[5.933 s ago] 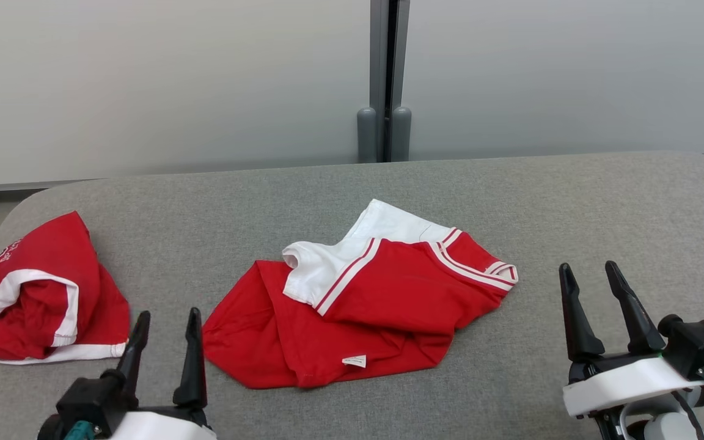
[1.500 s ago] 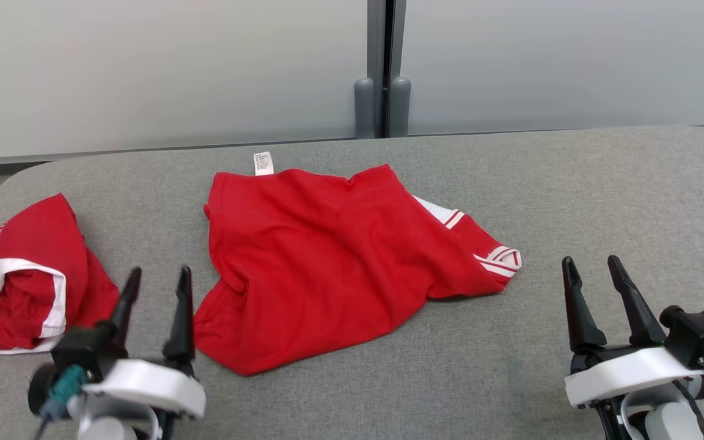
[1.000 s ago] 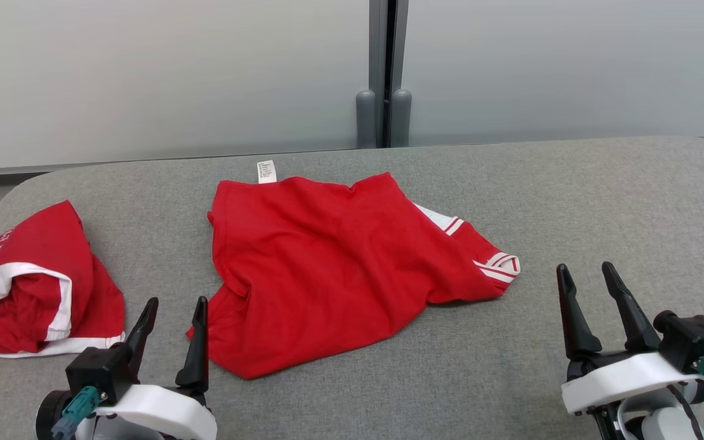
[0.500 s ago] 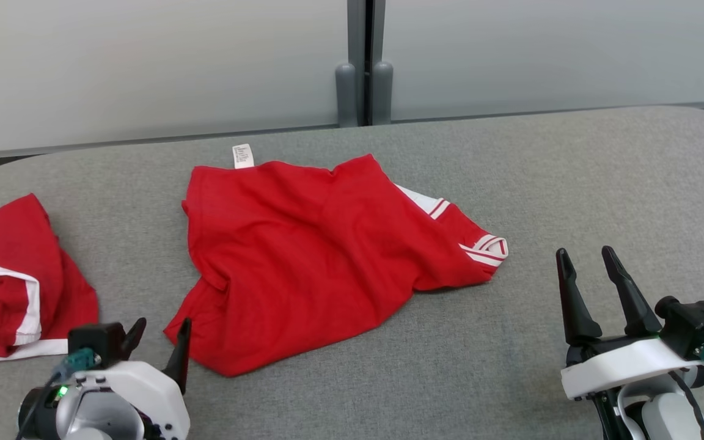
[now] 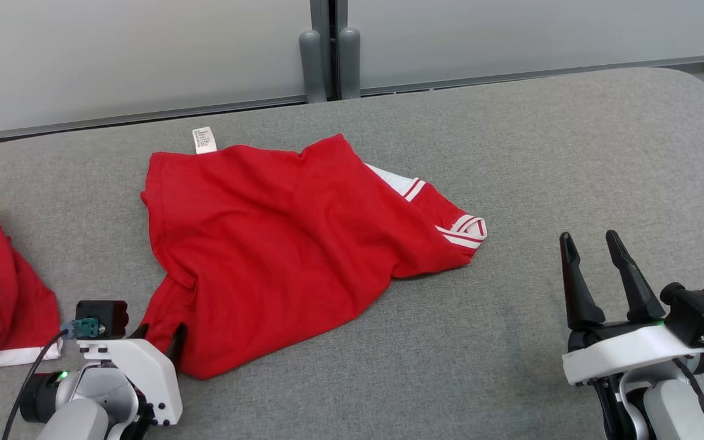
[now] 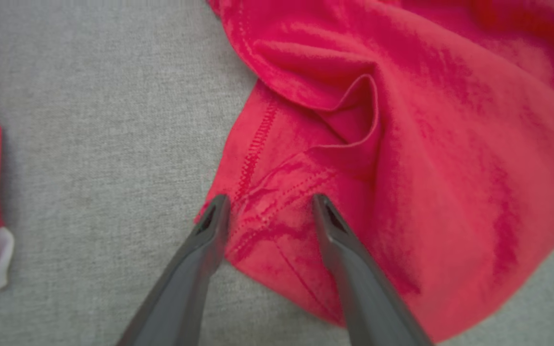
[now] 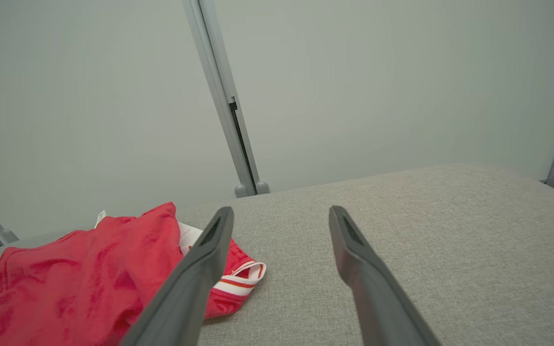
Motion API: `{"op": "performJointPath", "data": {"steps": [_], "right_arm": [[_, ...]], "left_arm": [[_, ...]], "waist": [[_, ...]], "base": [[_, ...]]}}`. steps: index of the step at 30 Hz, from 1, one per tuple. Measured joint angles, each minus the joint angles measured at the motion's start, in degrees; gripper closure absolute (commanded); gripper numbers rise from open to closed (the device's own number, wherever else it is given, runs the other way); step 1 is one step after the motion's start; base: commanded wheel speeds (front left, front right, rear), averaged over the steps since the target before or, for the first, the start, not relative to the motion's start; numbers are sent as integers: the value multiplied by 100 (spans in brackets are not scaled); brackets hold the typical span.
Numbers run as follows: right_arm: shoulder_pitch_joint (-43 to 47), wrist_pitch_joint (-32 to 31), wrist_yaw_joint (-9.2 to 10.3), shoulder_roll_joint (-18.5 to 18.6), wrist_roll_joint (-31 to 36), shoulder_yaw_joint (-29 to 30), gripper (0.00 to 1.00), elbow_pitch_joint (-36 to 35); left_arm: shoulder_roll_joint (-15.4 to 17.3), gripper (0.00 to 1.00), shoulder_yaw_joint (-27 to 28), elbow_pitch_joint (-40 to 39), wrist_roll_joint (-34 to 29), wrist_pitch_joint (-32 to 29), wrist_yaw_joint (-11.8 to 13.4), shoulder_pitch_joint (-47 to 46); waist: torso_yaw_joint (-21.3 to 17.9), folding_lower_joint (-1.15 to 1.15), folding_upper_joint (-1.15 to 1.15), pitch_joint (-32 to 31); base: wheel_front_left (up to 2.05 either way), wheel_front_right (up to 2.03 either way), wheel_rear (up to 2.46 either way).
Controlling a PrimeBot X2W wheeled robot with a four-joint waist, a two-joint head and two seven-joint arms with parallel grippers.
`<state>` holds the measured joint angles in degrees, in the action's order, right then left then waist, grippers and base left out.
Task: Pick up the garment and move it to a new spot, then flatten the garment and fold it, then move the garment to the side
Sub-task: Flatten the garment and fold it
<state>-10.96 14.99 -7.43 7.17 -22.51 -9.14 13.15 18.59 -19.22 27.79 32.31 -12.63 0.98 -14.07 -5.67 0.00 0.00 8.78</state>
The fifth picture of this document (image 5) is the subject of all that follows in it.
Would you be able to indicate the grey rounded partition foot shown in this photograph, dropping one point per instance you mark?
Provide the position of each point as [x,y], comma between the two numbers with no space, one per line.
[312,67]
[349,61]

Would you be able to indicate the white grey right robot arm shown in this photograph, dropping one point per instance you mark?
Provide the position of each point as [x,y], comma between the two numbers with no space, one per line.
[670,409]

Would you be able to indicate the red T-shirt with white stripes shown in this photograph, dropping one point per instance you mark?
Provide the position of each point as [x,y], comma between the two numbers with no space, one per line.
[278,244]

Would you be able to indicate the grey partition base rail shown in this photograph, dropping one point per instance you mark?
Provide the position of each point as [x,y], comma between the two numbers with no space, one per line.
[541,70]
[113,119]

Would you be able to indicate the grey fabric sofa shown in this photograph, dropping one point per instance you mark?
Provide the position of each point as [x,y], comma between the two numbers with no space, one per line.
[511,153]

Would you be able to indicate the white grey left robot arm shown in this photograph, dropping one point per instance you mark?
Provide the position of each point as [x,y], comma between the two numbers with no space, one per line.
[77,421]

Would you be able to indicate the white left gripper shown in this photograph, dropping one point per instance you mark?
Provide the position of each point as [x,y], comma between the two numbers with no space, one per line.
[144,379]

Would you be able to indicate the grey aluminium partition post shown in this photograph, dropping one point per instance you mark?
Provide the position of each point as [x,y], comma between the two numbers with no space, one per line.
[321,12]

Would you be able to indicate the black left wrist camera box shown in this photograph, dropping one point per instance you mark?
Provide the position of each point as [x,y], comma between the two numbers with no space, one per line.
[101,318]

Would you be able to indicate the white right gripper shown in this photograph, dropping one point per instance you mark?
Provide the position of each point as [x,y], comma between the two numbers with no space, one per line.
[627,354]

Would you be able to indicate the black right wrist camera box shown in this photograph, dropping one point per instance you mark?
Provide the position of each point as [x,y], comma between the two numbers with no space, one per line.
[700,311]

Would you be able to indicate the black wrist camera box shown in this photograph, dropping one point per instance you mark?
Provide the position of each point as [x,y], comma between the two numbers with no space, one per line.
[101,318]
[700,311]

